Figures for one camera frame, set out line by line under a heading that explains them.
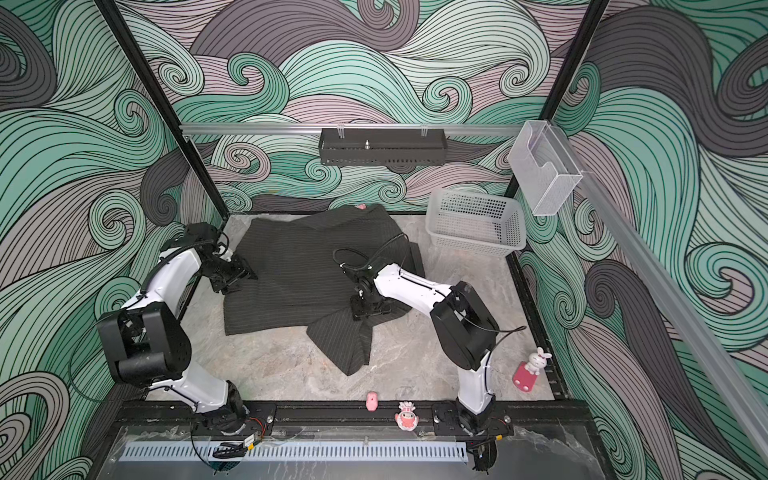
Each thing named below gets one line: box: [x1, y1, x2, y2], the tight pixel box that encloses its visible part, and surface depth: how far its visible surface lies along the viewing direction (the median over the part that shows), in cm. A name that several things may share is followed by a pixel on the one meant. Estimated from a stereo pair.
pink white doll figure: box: [395, 401, 420, 432], surface depth 73 cm
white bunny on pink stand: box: [512, 346, 552, 393], surface depth 79 cm
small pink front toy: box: [366, 391, 379, 412], surface depth 76 cm
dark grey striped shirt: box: [223, 205, 425, 376], surface depth 99 cm
